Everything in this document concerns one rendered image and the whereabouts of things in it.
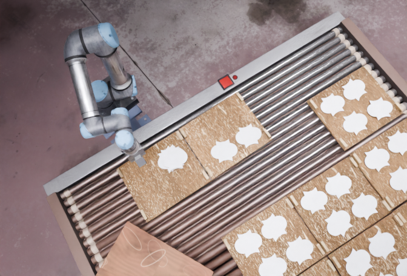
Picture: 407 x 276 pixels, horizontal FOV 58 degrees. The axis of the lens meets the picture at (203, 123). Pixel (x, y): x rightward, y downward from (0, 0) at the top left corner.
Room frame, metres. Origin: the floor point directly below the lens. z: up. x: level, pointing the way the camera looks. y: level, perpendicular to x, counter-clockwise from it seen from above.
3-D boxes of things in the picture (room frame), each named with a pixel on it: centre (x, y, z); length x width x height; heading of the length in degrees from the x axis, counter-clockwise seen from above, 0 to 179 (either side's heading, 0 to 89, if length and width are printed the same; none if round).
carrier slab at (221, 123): (0.58, -0.11, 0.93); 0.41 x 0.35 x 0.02; 113
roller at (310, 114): (0.44, -0.17, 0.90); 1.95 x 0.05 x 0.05; 112
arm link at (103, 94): (0.89, 0.53, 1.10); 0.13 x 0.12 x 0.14; 95
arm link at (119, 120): (0.60, 0.38, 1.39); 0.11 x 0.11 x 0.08; 5
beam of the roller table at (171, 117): (0.83, -0.02, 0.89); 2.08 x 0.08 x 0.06; 112
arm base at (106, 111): (0.89, 0.54, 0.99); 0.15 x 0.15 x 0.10
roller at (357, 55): (0.58, -0.12, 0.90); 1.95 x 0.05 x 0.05; 112
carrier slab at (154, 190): (0.41, 0.27, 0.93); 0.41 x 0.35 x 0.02; 113
